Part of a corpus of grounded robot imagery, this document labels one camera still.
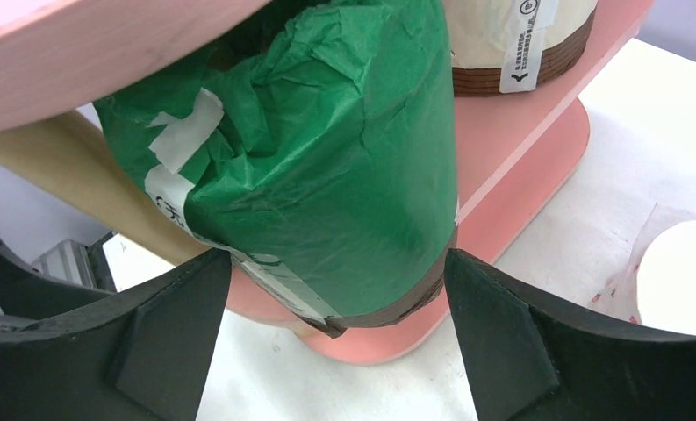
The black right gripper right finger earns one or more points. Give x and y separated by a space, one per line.
531 355

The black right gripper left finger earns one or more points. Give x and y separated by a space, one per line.
141 354

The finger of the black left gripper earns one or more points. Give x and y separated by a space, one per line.
25 292

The green brown roll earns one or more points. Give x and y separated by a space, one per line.
315 142

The cream brown paper roll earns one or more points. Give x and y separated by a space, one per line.
513 46

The white dotted toilet roll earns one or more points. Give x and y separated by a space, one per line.
657 286

